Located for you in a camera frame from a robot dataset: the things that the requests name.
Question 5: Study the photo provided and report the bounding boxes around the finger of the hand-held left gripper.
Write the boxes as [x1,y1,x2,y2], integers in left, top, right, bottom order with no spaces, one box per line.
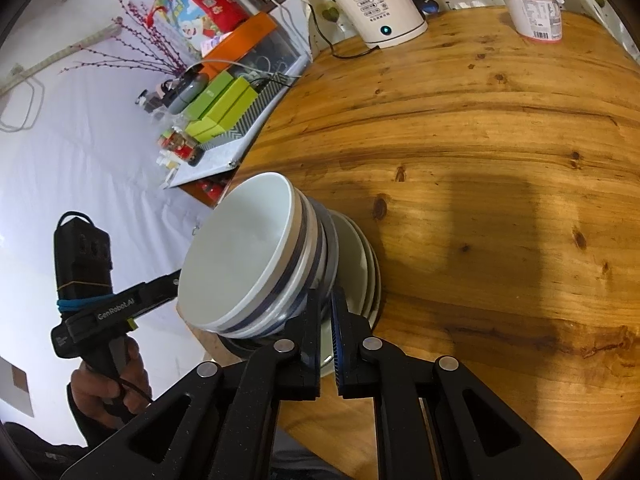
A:
[131,295,179,322]
[135,269,184,302]

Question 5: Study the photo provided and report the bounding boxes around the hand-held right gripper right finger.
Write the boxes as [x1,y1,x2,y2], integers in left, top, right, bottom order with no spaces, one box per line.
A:
[330,287,583,480]

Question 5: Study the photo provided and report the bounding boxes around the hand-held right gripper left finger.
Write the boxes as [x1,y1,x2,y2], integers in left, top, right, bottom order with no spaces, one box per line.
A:
[60,287,323,480]

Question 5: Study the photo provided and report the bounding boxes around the white bowl with blue stripe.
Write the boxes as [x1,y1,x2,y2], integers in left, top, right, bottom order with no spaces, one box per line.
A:
[215,187,333,343]
[177,172,308,338]

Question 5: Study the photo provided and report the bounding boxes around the small olive plate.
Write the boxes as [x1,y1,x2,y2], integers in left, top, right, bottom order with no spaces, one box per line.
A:
[320,212,375,378]

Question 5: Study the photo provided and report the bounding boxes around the stainless steel bowl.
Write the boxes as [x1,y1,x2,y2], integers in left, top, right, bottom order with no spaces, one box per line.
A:
[220,207,346,361]

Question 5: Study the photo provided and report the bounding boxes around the person's left forearm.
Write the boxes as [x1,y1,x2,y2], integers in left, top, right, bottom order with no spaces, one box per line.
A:
[0,420,126,480]

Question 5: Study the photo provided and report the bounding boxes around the person's left hand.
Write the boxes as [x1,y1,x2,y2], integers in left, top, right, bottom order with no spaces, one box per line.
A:
[67,332,153,431]

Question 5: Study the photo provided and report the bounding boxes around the white board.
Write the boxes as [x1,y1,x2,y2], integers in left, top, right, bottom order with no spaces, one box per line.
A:
[159,142,258,190]

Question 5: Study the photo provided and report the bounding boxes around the red toy figurine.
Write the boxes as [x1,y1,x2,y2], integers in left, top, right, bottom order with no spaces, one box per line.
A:
[159,127,202,167]

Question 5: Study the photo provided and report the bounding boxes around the dark green box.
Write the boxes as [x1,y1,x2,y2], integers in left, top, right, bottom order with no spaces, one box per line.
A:
[186,71,235,123]

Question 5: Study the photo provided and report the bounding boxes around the grey oval case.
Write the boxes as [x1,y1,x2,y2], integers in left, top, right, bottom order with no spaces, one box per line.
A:
[167,72,210,114]

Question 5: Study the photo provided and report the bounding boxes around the black white patterned box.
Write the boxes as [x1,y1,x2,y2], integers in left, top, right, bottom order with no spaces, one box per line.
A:
[199,74,292,152]

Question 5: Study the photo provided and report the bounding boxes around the purple dried flower branches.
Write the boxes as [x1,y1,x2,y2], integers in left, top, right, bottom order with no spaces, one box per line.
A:
[59,0,190,78]

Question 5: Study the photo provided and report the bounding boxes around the orange lidded clear box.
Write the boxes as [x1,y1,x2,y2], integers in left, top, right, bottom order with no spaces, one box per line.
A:
[199,11,313,83]

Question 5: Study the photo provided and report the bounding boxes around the red cartoon printed package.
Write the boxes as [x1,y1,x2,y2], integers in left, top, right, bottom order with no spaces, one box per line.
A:
[151,0,251,53]

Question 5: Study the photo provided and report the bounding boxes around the cream electric kettle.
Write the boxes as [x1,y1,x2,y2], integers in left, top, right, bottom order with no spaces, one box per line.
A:
[305,0,436,50]

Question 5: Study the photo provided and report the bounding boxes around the white plastic tub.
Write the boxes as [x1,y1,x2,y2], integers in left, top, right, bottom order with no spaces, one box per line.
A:
[492,0,565,43]

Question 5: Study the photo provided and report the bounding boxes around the white wall cable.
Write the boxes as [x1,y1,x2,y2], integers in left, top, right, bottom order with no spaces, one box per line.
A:
[0,80,47,133]

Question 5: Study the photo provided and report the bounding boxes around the white wall pipe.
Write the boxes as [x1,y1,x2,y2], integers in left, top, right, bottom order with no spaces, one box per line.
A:
[0,22,123,96]

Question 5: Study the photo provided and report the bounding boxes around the black kettle power cord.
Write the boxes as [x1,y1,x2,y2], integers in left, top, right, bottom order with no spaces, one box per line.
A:
[307,2,381,59]

